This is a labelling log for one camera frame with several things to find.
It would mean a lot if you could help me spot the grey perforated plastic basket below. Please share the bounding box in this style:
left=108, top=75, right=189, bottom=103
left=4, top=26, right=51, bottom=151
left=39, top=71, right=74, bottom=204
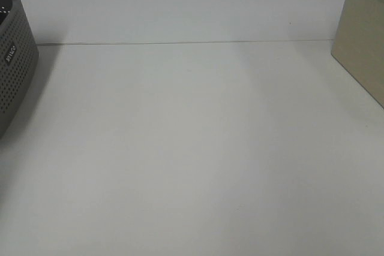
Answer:
left=1, top=0, right=39, bottom=135

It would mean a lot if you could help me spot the beige storage box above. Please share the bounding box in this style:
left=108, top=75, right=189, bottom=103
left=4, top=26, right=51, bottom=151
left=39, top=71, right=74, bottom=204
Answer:
left=331, top=0, right=383, bottom=106

